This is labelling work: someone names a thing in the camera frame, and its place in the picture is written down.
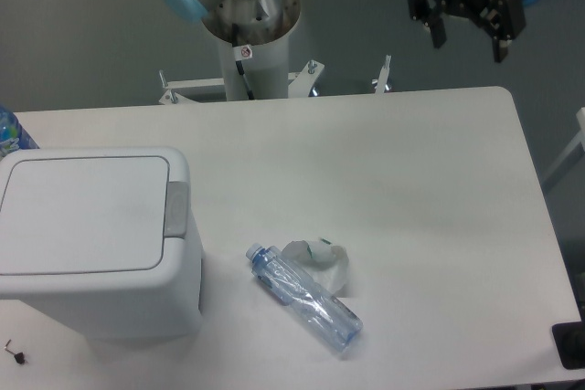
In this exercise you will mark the white trash can lid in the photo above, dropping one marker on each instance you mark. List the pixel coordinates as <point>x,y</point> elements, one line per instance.
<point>82,215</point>

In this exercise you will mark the white plastic trash can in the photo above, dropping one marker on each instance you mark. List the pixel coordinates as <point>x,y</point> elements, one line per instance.
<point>160,302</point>

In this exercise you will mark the crumpled white paper cup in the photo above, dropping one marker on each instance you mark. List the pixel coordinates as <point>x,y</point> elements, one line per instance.
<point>326,263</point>

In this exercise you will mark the empty clear plastic bottle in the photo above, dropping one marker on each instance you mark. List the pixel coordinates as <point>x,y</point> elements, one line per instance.
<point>315,307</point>

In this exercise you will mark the black device at table edge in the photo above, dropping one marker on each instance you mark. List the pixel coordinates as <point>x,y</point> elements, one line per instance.
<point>569,339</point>

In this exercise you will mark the grey lid push button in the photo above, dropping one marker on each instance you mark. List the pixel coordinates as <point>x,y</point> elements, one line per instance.
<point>176,209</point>

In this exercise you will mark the blue labelled bottle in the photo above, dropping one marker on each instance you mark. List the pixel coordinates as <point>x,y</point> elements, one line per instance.
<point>14,137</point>

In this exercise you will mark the white frame at right edge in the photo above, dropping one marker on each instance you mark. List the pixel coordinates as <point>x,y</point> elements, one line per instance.
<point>571,154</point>

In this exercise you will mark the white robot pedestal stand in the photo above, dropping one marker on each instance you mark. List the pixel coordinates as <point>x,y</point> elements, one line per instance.
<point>249,72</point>

